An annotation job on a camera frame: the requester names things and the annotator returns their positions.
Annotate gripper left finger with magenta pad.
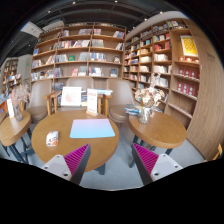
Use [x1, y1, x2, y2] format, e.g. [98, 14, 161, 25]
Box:
[42, 144, 91, 185]

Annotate yellow poster on shelf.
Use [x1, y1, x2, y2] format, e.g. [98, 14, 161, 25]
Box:
[180, 35, 198, 57]

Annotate white card on left table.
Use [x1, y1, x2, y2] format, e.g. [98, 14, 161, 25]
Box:
[7, 98, 15, 118]

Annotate round wooden left table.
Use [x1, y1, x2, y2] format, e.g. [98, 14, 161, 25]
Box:
[0, 110, 32, 146]

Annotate glass vase with dried flowers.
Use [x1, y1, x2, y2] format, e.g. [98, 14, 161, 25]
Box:
[135, 73, 165, 124]

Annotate stack of books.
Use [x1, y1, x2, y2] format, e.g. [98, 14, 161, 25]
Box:
[125, 104, 142, 116]

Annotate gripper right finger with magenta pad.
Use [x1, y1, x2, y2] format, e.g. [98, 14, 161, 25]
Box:
[132, 143, 182, 185]

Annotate round wooden table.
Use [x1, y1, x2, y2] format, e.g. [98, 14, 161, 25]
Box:
[31, 110, 119, 175]
[129, 112, 187, 149]
[0, 110, 32, 146]

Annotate beige chair left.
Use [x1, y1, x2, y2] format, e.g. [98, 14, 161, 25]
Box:
[27, 79, 52, 123]

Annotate patterned white computer mouse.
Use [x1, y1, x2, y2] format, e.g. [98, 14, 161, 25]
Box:
[46, 131, 59, 147]

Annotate round wooden centre table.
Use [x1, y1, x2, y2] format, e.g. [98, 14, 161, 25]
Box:
[31, 110, 119, 175]

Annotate small wooden back table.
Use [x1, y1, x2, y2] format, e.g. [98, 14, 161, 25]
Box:
[44, 90, 112, 116]

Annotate white standing sign card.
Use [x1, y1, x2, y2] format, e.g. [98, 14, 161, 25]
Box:
[86, 88, 98, 116]

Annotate wooden bookshelf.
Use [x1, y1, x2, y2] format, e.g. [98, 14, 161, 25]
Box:
[31, 22, 126, 88]
[122, 16, 224, 160]

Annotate round wooden right table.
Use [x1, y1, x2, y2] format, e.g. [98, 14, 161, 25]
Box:
[129, 112, 187, 149]

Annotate wooden back bookshelf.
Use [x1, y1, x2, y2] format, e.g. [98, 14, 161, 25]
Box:
[31, 22, 126, 88]

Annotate beige chair right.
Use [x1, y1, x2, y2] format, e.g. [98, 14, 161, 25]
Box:
[106, 78, 135, 123]

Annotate left vase with dried flowers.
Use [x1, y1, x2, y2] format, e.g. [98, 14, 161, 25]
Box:
[10, 84, 31, 121]

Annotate wooden right bookshelf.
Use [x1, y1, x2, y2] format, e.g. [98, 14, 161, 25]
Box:
[122, 16, 224, 160]

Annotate beige chair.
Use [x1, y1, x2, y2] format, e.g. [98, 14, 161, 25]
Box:
[106, 78, 135, 123]
[66, 76, 94, 91]
[27, 79, 52, 123]

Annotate white framed picture board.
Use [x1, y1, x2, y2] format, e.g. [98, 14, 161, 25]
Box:
[61, 87, 81, 106]

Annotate beige chair centre back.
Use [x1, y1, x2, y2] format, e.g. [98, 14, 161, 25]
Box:
[66, 76, 94, 91]

